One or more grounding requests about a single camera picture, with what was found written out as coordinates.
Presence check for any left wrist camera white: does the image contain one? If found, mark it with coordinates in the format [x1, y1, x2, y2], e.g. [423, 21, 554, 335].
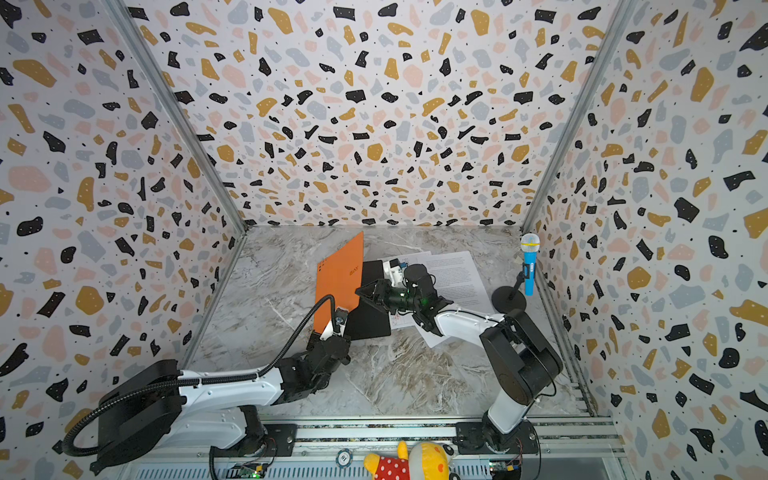
[320, 308, 349, 340]

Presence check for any blue toy microphone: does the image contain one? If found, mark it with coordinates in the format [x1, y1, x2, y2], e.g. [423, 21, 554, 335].
[520, 233, 540, 297]

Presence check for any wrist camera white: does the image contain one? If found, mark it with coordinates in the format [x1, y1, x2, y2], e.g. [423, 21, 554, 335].
[320, 308, 349, 340]
[382, 258, 408, 288]

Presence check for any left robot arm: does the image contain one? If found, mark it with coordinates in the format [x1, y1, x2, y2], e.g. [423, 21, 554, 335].
[61, 308, 351, 474]

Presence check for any printed paper sheet with diagram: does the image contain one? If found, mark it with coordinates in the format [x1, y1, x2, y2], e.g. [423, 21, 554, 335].
[389, 251, 432, 330]

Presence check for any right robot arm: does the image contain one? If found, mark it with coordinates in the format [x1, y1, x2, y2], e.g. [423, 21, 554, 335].
[355, 264, 563, 454]

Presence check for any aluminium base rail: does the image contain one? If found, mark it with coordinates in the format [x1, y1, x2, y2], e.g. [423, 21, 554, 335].
[115, 417, 634, 479]

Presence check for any yellow red plush toy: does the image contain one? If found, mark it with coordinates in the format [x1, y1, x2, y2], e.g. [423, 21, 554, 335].
[364, 441, 460, 480]

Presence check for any printed paper sheet top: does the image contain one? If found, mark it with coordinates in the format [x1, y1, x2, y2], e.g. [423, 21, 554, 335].
[424, 251, 495, 314]

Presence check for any black corrugated cable hose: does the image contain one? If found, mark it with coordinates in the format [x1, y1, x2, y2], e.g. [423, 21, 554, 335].
[61, 293, 337, 480]

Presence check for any orange folder black inside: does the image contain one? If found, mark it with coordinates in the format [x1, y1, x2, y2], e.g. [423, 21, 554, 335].
[316, 233, 391, 341]

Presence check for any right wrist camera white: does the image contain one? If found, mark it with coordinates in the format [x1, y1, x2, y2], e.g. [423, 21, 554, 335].
[382, 258, 408, 288]

